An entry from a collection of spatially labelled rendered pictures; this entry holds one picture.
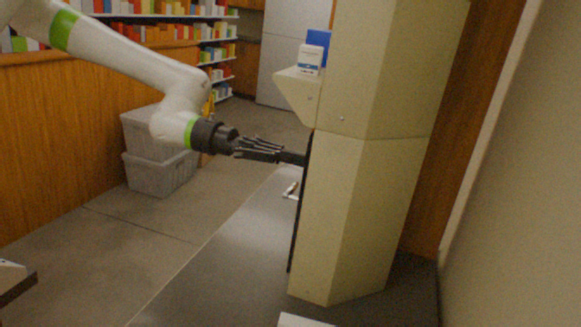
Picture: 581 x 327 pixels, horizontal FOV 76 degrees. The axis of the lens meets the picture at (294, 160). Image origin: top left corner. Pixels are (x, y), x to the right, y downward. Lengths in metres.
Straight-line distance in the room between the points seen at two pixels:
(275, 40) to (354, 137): 5.27
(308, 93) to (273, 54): 5.26
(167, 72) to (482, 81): 0.85
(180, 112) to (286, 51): 5.03
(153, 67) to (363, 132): 0.58
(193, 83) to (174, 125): 0.13
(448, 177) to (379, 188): 0.37
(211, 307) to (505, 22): 1.04
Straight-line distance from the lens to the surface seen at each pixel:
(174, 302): 1.03
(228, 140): 0.94
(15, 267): 1.14
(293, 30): 5.93
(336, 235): 0.92
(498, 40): 1.15
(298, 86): 0.81
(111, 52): 1.10
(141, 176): 3.31
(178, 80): 1.05
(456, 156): 1.21
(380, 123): 0.82
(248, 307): 1.02
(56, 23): 1.13
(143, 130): 3.13
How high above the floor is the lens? 1.66
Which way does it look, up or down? 23 degrees down
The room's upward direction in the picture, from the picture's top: 9 degrees clockwise
